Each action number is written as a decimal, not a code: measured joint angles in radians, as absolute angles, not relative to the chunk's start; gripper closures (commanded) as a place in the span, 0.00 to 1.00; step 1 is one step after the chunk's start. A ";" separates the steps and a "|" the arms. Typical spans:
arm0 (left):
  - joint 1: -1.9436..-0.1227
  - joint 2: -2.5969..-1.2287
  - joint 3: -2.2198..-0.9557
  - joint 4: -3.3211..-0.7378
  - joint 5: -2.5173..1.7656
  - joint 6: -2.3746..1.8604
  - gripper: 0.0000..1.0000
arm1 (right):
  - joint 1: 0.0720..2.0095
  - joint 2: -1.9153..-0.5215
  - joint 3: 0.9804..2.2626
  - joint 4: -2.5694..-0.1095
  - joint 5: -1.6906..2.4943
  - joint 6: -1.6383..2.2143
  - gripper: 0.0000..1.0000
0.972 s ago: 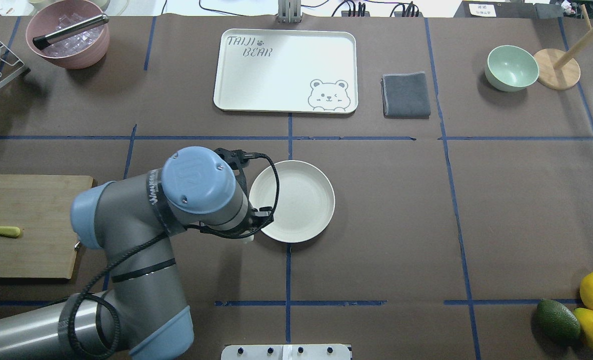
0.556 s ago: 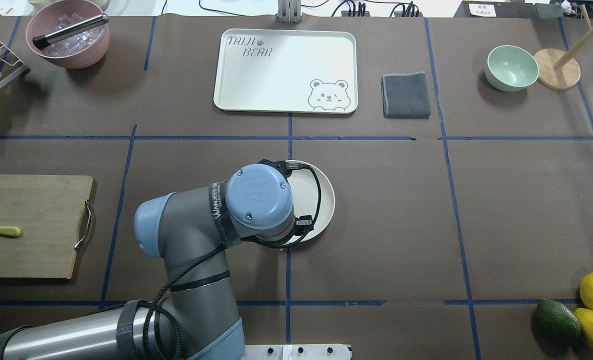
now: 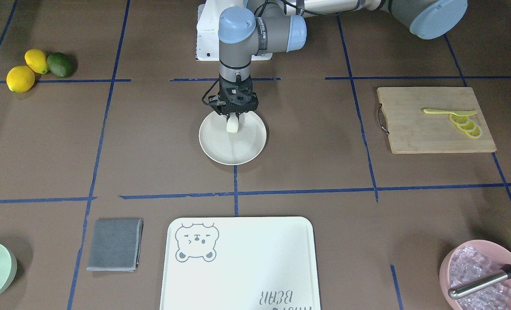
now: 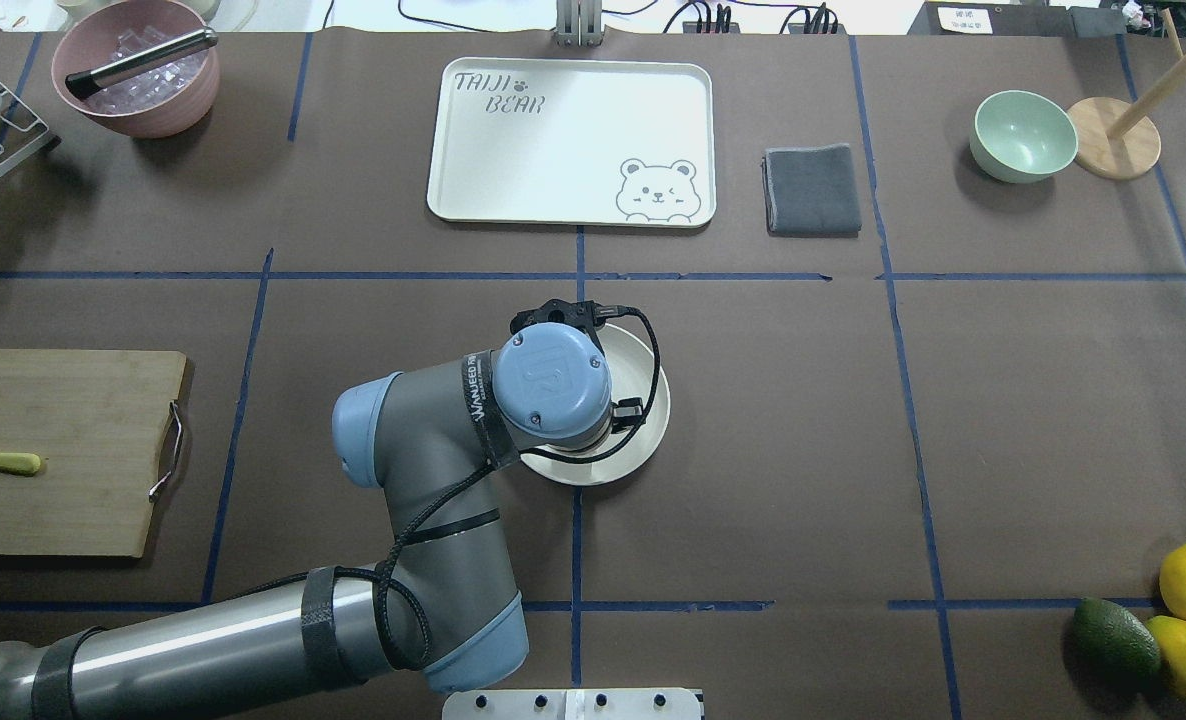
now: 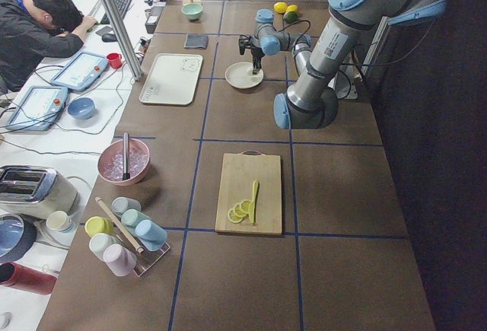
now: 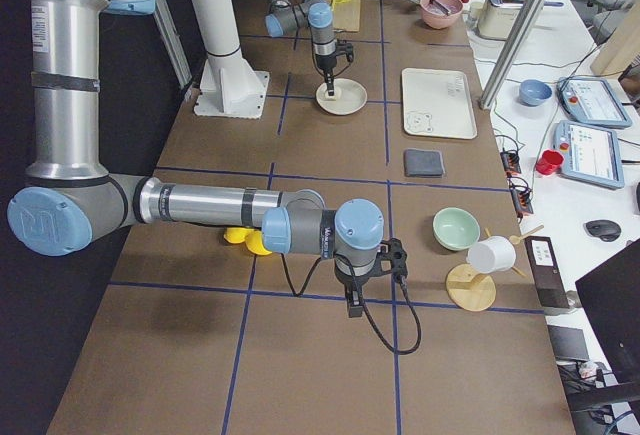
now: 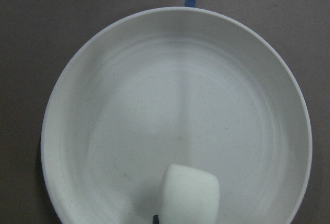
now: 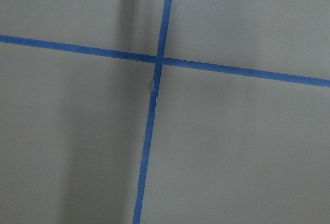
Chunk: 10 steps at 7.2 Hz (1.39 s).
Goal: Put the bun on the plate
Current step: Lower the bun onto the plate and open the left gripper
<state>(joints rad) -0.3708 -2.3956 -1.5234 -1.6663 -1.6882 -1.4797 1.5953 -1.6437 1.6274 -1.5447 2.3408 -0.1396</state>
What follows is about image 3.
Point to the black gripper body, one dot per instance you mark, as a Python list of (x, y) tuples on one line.
[(235, 116)]

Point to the beige round plate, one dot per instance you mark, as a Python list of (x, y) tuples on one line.
[(230, 148)]

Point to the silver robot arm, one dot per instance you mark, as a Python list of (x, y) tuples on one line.
[(260, 27)]

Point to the white bear serving tray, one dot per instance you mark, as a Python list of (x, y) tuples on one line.
[(240, 263)]

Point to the wooden cutting board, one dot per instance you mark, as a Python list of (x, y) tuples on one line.
[(410, 131)]

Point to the green avocado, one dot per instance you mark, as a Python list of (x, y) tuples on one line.
[(60, 65)]

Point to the folded grey cloth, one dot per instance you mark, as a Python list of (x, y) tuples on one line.
[(115, 245)]

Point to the yellow lemon upper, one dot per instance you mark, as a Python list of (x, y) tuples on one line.
[(36, 60)]

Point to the yellow lemon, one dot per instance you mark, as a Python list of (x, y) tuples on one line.
[(36, 60), (20, 79)]

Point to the yellow lemon lower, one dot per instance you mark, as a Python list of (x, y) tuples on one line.
[(20, 79)]

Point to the lemon slices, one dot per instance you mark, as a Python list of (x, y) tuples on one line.
[(467, 126)]

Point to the pink bowl with ice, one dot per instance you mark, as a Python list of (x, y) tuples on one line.
[(476, 275)]

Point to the yellow-green knife handle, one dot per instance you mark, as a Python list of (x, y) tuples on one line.
[(437, 111)]

